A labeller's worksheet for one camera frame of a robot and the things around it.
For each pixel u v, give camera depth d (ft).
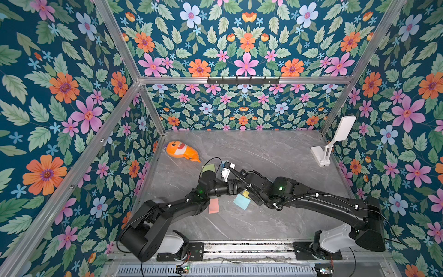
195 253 2.41
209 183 2.17
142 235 1.39
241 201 2.83
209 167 3.41
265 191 1.75
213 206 2.84
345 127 2.73
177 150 3.30
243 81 3.05
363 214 1.34
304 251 2.36
